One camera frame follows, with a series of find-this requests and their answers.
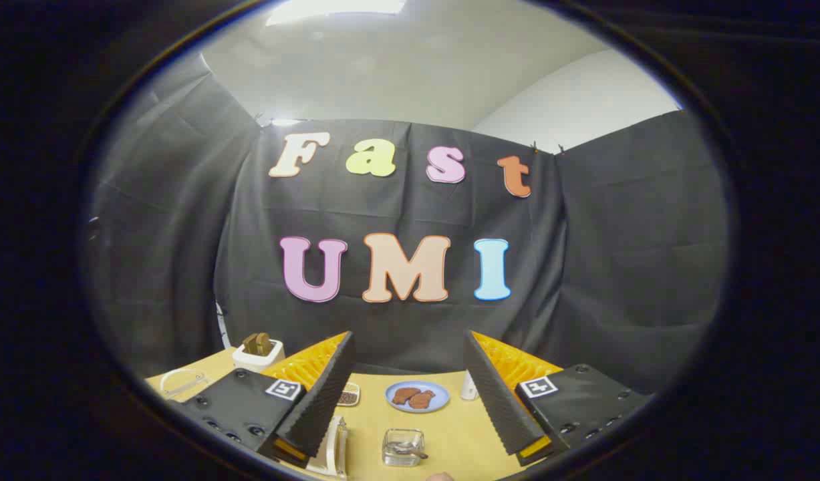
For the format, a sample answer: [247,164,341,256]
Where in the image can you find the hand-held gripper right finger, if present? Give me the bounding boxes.
[463,329,655,468]

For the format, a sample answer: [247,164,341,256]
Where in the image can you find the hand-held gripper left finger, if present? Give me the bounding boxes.
[166,331,357,469]

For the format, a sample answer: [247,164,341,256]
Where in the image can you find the white dish rack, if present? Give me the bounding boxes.
[307,415,350,479]

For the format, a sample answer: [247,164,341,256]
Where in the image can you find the white plate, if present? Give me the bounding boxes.
[316,422,344,474]

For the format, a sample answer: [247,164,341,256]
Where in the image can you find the clear square basket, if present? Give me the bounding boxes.
[382,428,426,467]

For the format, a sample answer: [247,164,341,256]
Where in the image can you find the blue plate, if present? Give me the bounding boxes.
[385,381,450,414]

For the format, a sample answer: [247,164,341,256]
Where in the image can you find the white toaster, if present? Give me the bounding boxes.
[233,339,285,373]

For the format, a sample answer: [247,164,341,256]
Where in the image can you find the black backdrop cloth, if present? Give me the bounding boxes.
[88,55,730,396]

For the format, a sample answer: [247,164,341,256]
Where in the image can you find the ceiling light panel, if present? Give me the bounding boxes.
[266,0,408,27]

